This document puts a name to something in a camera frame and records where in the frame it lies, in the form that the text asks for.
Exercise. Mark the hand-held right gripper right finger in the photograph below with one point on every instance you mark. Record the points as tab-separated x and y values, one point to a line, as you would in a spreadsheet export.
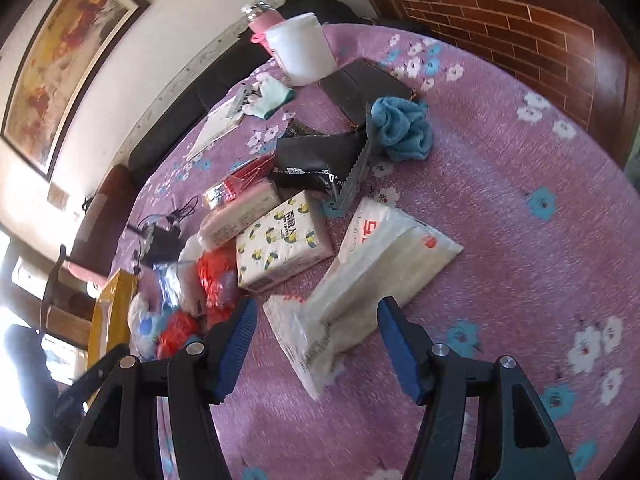
400	355

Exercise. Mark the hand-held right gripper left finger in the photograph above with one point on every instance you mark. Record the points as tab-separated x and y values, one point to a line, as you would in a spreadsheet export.
235	345

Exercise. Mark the large white tissue pack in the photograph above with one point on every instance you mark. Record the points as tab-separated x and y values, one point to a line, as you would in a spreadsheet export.
380	270

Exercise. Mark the yellow cardboard box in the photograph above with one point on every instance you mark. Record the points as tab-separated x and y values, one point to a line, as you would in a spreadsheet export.
112	310

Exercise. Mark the black snack packet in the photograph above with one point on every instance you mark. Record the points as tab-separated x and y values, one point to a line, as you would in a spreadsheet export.
310	157

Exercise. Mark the clear plastic packet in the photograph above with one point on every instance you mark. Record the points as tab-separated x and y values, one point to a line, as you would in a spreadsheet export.
300	355

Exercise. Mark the red plastic bag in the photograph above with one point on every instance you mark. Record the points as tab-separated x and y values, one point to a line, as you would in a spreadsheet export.
215	280

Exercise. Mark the yellow-print white tissue pack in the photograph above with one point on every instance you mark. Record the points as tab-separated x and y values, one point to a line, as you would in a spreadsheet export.
280	245

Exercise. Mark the pink tissue pack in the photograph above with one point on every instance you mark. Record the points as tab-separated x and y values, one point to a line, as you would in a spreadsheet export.
235	217

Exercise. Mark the red snack packet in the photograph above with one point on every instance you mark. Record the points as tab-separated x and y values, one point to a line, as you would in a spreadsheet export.
240	180

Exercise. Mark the purple floral bedsheet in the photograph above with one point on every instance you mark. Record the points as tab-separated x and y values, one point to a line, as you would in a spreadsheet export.
500	210

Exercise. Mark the white paper pad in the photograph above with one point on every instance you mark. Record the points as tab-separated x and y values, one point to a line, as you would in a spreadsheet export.
217	125

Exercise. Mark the blue towel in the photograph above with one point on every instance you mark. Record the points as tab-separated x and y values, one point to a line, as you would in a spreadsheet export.
400	130

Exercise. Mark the mint cloth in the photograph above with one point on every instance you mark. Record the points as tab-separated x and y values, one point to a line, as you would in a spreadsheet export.
272	95

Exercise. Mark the dark brown wallet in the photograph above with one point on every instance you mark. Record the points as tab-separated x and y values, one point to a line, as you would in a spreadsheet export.
360	87

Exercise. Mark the black sofa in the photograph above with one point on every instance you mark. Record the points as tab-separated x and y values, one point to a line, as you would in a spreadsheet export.
215	75

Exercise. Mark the white plastic jar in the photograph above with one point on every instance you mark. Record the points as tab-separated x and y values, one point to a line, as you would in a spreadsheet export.
302	50

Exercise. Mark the pink bottle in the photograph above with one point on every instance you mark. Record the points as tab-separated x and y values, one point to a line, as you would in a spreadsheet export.
260	25

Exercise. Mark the framed painting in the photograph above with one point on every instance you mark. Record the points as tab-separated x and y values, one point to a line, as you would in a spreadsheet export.
65	60

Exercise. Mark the wooden headboard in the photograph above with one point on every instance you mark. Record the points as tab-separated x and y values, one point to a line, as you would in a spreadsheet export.
500	20

